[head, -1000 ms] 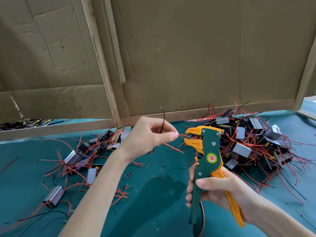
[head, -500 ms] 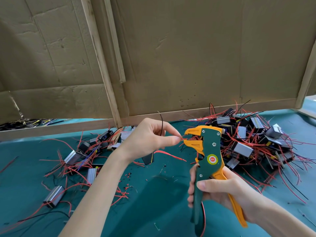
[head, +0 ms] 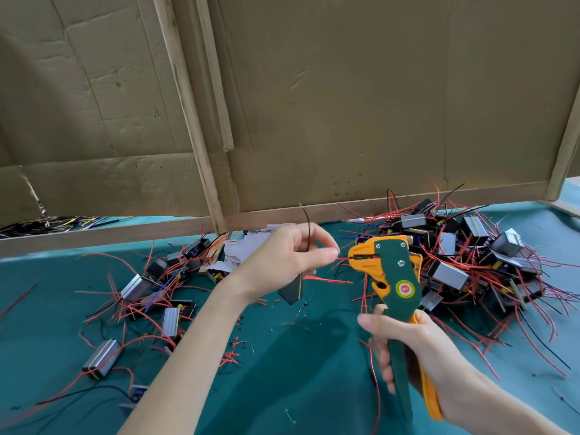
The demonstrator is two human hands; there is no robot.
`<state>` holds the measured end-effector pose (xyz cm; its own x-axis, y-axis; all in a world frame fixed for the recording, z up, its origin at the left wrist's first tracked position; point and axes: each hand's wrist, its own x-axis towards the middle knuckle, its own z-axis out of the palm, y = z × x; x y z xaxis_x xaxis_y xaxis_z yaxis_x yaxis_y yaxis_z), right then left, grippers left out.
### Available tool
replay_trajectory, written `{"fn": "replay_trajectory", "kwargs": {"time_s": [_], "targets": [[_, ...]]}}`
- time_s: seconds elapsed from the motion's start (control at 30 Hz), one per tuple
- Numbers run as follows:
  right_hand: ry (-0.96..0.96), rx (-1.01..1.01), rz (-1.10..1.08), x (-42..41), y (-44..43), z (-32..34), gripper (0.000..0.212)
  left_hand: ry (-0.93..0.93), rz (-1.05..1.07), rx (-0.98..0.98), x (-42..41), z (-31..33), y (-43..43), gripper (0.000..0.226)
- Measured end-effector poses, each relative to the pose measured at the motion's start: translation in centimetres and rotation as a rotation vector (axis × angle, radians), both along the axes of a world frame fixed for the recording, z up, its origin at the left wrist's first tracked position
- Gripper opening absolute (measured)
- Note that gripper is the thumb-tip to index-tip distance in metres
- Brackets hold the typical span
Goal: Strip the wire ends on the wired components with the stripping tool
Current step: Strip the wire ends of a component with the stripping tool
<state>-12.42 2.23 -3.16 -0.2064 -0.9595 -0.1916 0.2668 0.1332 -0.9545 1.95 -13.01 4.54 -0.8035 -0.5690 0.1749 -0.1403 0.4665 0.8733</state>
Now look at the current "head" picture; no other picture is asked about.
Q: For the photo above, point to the person's right hand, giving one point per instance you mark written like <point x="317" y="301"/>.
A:
<point x="426" y="353"/>

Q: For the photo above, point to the person's left hand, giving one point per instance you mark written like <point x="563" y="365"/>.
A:
<point x="272" y="262"/>

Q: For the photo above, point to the person's left forearm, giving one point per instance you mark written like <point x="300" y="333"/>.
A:
<point x="177" y="371"/>

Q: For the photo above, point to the person's right forearm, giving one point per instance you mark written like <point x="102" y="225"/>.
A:
<point x="512" y="414"/>

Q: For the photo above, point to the crumpled grey plastic bag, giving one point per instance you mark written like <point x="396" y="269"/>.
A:
<point x="243" y="247"/>

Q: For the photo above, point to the thin wooden strip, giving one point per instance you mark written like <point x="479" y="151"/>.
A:
<point x="215" y="72"/>

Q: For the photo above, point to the flat grey board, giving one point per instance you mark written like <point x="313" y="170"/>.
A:
<point x="568" y="196"/>

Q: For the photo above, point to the smooth brown cardboard panel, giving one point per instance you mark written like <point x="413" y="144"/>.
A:
<point x="399" y="86"/>

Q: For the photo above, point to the creased brown cardboard panel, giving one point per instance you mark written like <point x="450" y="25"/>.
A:
<point x="81" y="86"/>

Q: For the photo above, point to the long wooden bottom rail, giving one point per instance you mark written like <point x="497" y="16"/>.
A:
<point x="390" y="204"/>

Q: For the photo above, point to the wide wooden post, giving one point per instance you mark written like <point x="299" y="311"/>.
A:
<point x="190" y="104"/>

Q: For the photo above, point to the short wooden bottom rail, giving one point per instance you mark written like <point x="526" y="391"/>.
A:
<point x="91" y="238"/>

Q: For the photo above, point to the wooden corner post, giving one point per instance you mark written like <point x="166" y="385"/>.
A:
<point x="564" y="158"/>

